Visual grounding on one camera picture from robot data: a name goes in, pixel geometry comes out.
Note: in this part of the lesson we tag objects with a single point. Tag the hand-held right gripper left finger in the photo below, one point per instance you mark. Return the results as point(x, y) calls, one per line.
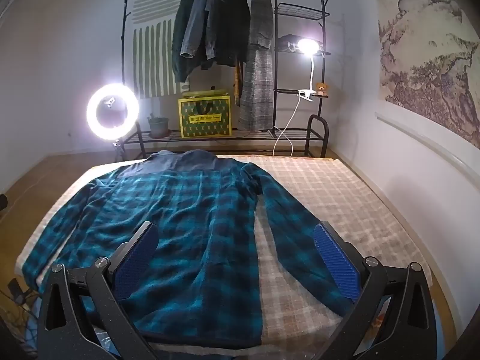
point(138, 266)

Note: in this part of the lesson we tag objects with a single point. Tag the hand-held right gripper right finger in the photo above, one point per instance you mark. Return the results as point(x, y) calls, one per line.
point(335, 266)

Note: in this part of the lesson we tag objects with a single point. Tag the teal plaid fleece jacket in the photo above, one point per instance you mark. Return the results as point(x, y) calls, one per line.
point(195, 225)

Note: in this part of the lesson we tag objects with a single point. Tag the folded dark clothes on shelf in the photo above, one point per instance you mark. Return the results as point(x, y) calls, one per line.
point(287, 39)

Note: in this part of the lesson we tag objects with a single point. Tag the black metal clothes rack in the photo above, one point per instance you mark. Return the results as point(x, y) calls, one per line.
point(275, 18)

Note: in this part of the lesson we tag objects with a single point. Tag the beige checked blanket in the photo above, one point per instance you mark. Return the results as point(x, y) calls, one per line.
point(337, 195)

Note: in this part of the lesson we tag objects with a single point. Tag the black light tripod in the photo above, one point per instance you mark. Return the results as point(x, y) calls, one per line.
point(117, 150)

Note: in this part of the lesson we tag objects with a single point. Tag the small potted plant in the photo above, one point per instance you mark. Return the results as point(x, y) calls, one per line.
point(158, 127)

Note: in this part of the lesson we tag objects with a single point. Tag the yellow and green box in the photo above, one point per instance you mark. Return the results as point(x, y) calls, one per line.
point(204, 120)

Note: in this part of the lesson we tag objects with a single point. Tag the small brown teddy bear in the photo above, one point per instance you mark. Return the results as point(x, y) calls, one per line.
point(321, 89)

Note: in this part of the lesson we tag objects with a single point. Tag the yellow scarf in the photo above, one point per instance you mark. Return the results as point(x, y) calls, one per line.
point(237, 82)

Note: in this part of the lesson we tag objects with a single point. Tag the white clip lamp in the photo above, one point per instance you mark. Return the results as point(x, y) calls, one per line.
point(308, 47)

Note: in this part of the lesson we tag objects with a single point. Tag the dark green jacket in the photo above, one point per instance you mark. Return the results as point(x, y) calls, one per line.
point(183, 37)

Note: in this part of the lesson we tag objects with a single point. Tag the black jacket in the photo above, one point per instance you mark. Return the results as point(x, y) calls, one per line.
point(232, 26)

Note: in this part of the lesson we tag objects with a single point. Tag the blue denim jacket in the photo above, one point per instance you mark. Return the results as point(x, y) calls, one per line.
point(204, 15)

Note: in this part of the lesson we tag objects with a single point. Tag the black metal bed rail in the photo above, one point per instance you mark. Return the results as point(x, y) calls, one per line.
point(309, 135)

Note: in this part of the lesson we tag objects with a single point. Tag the green striped wall hanging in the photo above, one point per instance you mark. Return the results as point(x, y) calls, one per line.
point(153, 56)

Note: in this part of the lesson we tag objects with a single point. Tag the landscape painting wall poster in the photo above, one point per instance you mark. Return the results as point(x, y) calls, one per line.
point(431, 63)

